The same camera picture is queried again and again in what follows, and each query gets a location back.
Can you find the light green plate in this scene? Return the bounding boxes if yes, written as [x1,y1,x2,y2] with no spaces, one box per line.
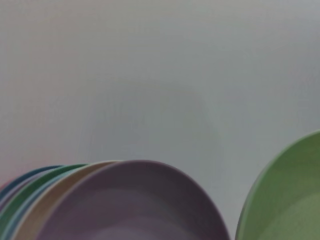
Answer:
[234,129,320,240]

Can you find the dark green plate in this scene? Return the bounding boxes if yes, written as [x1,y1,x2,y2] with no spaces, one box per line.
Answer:
[0,163,89,227]

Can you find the beige plate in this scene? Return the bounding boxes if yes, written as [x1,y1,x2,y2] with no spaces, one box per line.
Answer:
[11,160,124,240]

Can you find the teal blue plate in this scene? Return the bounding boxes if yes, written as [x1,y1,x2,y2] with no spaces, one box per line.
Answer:
[0,164,66,200]

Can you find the light blue plate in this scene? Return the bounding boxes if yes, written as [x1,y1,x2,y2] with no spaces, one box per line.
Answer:
[2,172,66,240]

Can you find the lavender purple plate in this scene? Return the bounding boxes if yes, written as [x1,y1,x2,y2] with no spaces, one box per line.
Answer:
[41,159,231,240]

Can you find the grey lavender plate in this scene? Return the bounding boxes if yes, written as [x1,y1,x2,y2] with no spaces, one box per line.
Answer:
[0,176,38,212]

